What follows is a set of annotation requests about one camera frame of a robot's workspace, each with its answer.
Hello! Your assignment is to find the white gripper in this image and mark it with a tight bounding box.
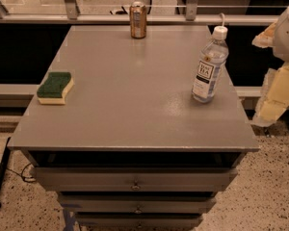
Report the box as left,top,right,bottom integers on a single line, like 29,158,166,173
251,6,289,127

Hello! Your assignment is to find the clear plastic water bottle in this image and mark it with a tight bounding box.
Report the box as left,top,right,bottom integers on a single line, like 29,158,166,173
192,26,228,103

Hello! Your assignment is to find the orange metal can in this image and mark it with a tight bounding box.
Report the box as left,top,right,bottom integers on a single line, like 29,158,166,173
129,1,147,39

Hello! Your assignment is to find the grey drawer cabinet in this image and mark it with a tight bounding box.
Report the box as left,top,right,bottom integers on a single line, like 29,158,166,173
9,26,257,217

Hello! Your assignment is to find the metal window railing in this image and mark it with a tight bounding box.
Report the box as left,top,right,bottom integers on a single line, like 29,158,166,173
0,0,277,26

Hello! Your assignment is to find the middle grey drawer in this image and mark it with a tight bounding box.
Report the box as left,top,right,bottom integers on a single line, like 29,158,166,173
58,195,216,214

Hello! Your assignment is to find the grey drawer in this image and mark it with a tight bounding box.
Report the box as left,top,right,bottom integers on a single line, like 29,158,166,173
75,215,202,228
58,195,216,214
34,167,237,193

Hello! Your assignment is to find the green yellow sponge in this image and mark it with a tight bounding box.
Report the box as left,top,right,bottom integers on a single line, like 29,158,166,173
37,72,74,105

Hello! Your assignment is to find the bottom grey drawer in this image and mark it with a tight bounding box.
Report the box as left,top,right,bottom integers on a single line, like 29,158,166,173
75,215,202,228

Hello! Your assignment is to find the top grey drawer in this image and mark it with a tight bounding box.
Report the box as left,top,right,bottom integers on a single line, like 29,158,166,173
34,167,237,193

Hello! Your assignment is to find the black floor cable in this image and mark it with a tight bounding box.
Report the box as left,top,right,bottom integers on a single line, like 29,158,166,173
0,153,37,183

